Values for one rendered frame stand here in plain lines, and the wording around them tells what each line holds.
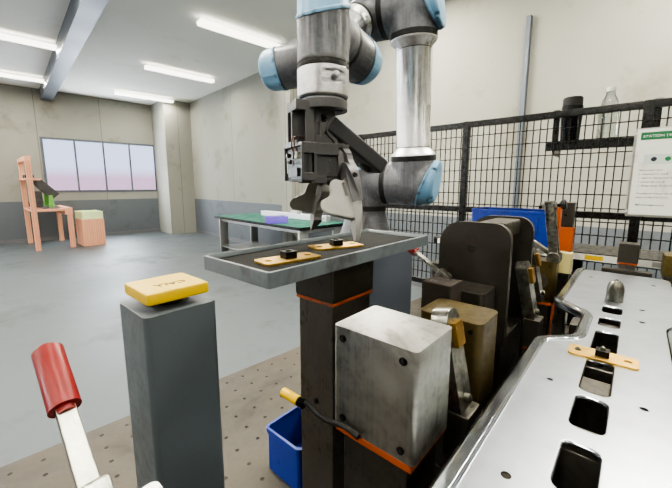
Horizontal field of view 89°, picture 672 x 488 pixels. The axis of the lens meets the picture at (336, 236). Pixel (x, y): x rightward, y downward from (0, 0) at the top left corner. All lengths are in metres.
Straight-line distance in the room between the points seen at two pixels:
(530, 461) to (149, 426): 0.36
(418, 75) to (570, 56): 3.02
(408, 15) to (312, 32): 0.45
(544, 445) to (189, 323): 0.37
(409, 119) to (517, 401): 0.66
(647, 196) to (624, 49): 2.30
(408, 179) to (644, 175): 0.96
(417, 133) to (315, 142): 0.47
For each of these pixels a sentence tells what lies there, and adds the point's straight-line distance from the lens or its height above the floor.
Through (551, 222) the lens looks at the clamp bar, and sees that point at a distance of 1.10.
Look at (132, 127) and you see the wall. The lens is 10.58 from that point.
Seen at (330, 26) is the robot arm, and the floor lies 1.47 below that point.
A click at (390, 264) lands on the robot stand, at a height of 1.04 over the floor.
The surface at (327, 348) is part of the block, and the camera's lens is 0.54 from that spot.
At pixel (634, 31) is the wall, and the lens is 3.84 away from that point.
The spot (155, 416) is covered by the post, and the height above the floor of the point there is 1.04.
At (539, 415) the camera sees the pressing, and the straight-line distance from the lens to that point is 0.49.
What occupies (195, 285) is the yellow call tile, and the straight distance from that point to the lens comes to 0.37.
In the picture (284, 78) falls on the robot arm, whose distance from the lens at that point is 0.69.
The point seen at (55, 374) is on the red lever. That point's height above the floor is 1.12.
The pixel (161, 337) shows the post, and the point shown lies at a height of 1.12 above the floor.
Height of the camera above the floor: 1.26
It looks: 8 degrees down
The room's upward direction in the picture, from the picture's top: straight up
